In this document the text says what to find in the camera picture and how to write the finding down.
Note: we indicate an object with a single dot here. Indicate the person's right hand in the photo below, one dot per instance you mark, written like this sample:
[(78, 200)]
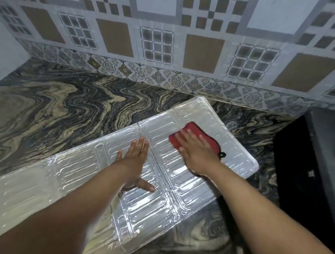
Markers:
[(199, 154)]

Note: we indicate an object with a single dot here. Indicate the person's right forearm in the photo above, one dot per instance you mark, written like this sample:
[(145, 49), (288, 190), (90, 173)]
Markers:
[(269, 222)]

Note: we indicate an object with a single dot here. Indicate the person's left hand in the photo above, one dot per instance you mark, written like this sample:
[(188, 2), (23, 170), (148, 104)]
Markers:
[(133, 164)]

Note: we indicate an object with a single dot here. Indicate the black gas stove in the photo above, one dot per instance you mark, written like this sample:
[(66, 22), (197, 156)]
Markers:
[(308, 170)]

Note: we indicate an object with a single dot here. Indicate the aluminium foil splash guard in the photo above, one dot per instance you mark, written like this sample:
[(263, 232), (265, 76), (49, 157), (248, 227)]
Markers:
[(162, 199)]

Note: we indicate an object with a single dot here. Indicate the red cleaning cloth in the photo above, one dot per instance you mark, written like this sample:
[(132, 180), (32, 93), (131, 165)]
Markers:
[(195, 129)]

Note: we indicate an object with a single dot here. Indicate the person's left forearm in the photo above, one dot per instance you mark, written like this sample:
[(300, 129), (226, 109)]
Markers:
[(60, 219)]

